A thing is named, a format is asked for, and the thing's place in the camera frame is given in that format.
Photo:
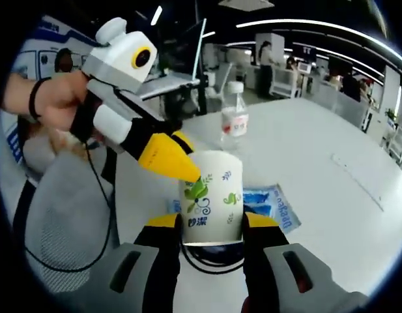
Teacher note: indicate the wet wipes pack blue lid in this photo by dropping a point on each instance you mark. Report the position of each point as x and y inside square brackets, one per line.
[275, 208]

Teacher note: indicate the potted plant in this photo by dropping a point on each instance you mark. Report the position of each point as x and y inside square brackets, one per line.
[390, 114]

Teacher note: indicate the person's left hand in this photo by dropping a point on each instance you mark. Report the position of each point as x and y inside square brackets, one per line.
[64, 98]

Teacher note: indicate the person's printed white shirt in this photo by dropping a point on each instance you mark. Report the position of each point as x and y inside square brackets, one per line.
[31, 55]

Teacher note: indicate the black wristband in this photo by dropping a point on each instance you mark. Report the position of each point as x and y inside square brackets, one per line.
[33, 98]

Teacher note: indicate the grey mesh chair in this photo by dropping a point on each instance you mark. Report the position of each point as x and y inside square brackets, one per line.
[67, 221]

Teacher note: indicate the clear plastic water bottle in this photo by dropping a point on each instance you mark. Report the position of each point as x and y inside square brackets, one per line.
[235, 120]

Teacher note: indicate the white office chair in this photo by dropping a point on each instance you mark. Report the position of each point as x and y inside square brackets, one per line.
[399, 143]

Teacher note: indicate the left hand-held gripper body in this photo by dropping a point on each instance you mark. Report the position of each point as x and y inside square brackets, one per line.
[122, 58]

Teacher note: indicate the white printed paper cup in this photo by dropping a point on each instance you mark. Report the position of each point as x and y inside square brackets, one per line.
[210, 195]

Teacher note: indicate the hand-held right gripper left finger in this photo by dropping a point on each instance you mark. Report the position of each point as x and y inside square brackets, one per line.
[155, 270]

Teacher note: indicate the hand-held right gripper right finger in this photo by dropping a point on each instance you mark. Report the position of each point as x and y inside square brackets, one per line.
[272, 270]

